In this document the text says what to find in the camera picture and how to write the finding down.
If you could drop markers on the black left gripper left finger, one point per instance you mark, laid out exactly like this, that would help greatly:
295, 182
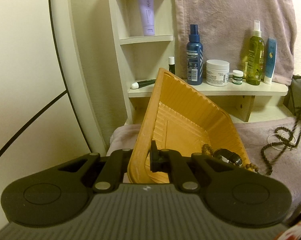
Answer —
113, 171

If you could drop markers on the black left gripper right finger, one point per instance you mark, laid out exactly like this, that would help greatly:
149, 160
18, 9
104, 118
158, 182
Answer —
175, 165

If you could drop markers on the orange plastic tray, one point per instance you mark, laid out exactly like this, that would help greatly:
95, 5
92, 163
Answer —
180, 118

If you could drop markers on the black wrist watch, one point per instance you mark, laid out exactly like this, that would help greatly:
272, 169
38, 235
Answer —
228, 156

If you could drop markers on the black tube white cap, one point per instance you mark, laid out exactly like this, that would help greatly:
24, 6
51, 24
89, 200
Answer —
143, 83

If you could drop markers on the small black white stick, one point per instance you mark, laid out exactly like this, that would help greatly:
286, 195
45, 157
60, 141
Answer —
171, 64

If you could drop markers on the white cream jar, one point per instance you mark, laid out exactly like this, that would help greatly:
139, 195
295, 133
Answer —
217, 72

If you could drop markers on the small green lid jar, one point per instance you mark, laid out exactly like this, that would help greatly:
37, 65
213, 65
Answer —
237, 77

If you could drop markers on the blue spray bottle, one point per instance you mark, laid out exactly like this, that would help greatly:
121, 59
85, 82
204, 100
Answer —
195, 58

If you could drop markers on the green oil spray bottle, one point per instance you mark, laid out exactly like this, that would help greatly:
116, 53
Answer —
255, 56

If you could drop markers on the cream wooden shelf unit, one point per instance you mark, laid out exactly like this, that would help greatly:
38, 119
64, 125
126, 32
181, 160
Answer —
139, 57

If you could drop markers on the grey cushion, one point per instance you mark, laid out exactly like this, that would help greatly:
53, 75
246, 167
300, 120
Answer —
293, 98

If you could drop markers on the blue white tube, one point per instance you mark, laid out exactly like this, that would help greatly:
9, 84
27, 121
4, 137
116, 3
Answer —
270, 60

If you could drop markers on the mauve fleece blanket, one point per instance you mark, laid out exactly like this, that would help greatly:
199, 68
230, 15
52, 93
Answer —
225, 27

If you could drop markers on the lilac cosmetic tube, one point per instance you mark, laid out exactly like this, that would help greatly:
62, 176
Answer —
146, 8

